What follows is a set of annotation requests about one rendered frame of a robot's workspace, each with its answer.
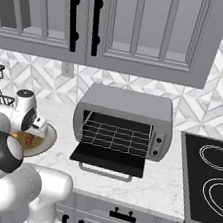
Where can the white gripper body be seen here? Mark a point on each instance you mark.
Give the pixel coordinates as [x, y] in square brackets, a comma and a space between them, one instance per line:
[38, 132]

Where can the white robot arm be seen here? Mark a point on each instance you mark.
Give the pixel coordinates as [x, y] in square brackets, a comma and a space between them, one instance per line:
[5, 182]

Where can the red kebab skewer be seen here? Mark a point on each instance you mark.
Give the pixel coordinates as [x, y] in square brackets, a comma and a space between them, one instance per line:
[29, 139]

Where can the black toaster oven door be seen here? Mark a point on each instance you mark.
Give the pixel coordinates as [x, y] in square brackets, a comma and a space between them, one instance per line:
[108, 158]

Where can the silver toaster oven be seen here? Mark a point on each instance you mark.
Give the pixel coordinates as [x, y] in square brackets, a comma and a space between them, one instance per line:
[128, 104]

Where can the dark toaster oven knob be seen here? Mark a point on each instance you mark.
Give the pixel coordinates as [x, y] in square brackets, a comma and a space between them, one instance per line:
[155, 152]
[159, 140]

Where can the round grey plate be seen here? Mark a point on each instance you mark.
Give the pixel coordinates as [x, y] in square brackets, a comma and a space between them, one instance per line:
[48, 138]

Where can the grey drawer front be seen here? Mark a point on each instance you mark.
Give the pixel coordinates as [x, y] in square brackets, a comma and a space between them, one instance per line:
[154, 221]

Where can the black hob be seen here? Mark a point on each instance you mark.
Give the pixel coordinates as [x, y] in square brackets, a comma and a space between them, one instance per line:
[193, 183]

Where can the white wall outlet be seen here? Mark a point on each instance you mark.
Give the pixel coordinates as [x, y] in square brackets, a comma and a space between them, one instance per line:
[67, 69]

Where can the grey wall cupboard door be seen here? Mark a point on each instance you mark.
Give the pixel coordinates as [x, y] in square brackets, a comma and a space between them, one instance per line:
[45, 6]
[156, 26]

